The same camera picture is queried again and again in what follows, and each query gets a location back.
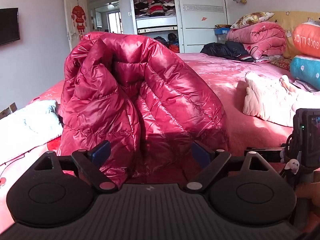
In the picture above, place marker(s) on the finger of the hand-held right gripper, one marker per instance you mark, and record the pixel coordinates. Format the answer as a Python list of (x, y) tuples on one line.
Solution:
[(265, 153)]

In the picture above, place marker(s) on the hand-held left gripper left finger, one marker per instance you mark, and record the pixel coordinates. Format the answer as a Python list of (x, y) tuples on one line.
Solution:
[(100, 152)]

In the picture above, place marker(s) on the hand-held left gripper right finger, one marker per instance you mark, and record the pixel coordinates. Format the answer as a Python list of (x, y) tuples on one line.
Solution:
[(201, 153)]

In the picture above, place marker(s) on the red puffer jacket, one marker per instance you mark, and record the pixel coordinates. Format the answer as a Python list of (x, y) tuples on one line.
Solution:
[(150, 92)]

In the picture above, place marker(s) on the pile of dark clothes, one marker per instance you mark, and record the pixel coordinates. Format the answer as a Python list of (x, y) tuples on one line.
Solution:
[(171, 42)]

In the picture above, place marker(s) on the stack of folded clothes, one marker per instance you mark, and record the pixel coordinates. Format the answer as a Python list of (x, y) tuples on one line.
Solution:
[(155, 5)]

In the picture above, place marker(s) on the small white charm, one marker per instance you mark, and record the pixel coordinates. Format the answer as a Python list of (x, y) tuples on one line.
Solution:
[(292, 166)]

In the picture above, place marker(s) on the cream quilted garment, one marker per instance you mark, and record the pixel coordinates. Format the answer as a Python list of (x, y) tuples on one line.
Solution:
[(270, 100)]

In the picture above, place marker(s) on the teal bolster pillow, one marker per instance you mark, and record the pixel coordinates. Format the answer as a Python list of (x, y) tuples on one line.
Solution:
[(306, 71)]

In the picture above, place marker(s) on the pink heart blanket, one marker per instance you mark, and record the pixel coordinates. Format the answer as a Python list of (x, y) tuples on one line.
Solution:
[(220, 80)]

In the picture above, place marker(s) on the pale blue puffer jacket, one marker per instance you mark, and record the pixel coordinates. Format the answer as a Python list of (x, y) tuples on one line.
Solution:
[(25, 127)]

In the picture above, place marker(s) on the red floral cloth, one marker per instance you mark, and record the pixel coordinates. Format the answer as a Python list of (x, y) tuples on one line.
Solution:
[(281, 63)]

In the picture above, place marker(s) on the orange bolster pillow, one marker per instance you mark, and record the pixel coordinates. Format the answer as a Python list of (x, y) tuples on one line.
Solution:
[(307, 40)]

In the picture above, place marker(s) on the black jacket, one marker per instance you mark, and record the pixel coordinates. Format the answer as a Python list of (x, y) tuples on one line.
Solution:
[(225, 50)]

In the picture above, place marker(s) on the folded pink quilt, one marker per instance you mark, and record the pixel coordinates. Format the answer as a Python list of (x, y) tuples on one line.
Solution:
[(260, 37)]

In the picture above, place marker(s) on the blue box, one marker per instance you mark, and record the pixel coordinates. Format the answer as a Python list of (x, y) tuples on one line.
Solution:
[(221, 31)]

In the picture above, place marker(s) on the floral pillow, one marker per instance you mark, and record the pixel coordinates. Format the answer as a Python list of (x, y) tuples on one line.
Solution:
[(250, 20)]

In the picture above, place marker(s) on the white wardrobe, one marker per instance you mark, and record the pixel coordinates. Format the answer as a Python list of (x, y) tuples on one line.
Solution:
[(200, 17)]

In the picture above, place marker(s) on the red hanging knot ornament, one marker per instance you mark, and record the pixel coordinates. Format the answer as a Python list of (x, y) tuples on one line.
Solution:
[(78, 15)]

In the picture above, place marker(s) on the white room door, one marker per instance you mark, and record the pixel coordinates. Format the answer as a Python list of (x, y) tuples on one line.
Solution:
[(67, 0)]

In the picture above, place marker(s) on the black wall television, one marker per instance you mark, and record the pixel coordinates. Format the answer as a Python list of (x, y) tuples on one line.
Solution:
[(8, 26)]

